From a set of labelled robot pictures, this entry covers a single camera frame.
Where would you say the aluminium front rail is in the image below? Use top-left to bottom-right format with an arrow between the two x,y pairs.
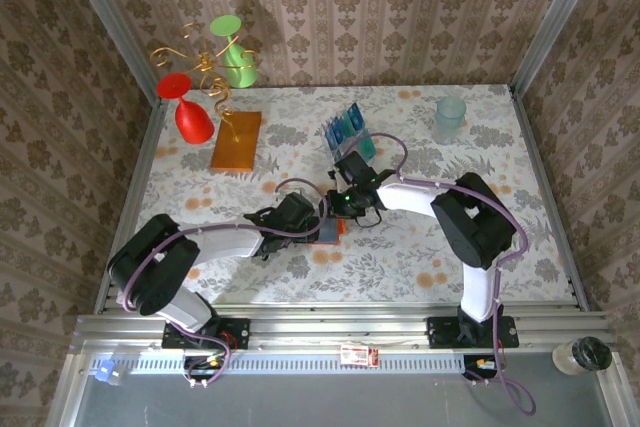
69,304 -> 619,354

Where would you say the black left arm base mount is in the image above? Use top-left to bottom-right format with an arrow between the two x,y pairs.
160,317 -> 251,351

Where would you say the blue and white connector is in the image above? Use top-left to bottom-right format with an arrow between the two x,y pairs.
91,357 -> 126,386

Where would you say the thin black cable loop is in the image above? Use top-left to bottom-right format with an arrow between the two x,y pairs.
354,207 -> 384,228

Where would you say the red and white sticker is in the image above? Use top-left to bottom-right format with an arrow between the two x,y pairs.
339,344 -> 380,367

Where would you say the clear bluish plastic cup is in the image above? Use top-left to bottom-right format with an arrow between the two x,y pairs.
432,95 -> 468,144

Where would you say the gold wire rack wooden base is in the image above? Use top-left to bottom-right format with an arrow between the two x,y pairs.
149,21 -> 264,173

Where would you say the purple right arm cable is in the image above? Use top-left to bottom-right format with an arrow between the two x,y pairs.
362,132 -> 539,418

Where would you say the aluminium frame post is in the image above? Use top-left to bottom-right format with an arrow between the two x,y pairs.
509,0 -> 610,98
54,0 -> 166,107

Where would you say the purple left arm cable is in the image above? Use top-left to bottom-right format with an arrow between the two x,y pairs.
119,177 -> 329,391

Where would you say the aluminium table side rail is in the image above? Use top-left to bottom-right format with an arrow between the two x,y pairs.
93,96 -> 169,316
508,85 -> 591,312

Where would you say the green plastic wine glass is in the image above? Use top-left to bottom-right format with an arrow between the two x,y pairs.
208,14 -> 261,89

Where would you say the slotted grey cable duct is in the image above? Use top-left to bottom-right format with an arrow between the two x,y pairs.
82,350 -> 619,377

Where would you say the clear acrylic card stand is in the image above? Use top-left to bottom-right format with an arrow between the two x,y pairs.
319,102 -> 378,168

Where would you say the red plastic wine glass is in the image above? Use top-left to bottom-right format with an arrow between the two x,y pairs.
156,72 -> 215,145

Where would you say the black power connector block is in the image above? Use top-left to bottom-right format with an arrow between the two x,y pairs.
182,354 -> 234,383
462,354 -> 501,381

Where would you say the orange card holder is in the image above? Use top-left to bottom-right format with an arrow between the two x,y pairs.
309,219 -> 348,247

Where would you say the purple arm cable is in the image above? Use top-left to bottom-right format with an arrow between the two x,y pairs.
362,132 -> 539,418
119,177 -> 329,391

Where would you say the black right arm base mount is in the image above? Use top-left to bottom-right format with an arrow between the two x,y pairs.
427,315 -> 520,350

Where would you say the glass jar with dark lid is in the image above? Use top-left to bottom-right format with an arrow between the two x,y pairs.
551,336 -> 614,377

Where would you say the grey metal panel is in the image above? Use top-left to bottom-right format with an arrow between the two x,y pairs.
47,371 -> 631,427

